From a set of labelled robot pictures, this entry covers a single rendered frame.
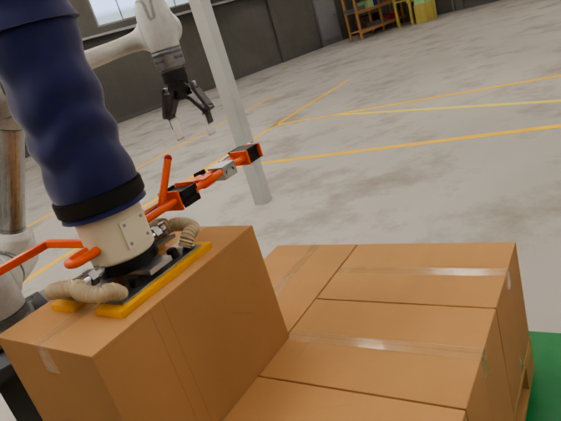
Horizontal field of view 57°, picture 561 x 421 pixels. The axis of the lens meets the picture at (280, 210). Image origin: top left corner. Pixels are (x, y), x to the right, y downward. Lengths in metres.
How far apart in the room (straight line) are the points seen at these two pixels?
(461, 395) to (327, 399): 0.33
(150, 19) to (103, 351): 0.91
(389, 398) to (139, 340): 0.62
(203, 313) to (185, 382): 0.17
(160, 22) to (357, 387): 1.13
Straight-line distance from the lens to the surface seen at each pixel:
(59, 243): 1.53
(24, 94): 1.28
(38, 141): 1.30
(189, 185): 1.56
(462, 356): 1.46
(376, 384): 1.42
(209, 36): 4.43
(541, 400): 2.13
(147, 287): 1.31
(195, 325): 1.35
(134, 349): 1.23
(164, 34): 1.58
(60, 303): 1.45
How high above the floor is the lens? 1.46
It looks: 19 degrees down
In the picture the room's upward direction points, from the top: 17 degrees counter-clockwise
